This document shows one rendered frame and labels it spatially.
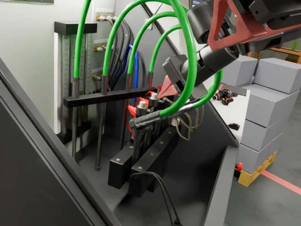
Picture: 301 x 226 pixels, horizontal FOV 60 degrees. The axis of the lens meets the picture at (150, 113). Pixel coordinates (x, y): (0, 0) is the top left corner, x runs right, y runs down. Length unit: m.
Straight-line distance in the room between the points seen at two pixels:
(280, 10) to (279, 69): 2.32
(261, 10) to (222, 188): 0.56
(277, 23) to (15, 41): 0.55
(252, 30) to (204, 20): 0.28
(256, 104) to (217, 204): 1.66
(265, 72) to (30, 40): 2.19
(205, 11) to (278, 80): 2.07
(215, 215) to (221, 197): 0.08
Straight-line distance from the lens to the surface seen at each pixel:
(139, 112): 0.64
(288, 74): 2.54
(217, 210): 0.67
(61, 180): 0.36
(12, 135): 0.38
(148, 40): 0.95
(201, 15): 0.53
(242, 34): 0.26
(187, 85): 0.42
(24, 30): 0.69
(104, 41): 0.97
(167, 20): 0.97
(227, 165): 0.84
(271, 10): 0.24
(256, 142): 2.36
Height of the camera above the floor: 1.37
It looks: 23 degrees down
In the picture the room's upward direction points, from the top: 9 degrees clockwise
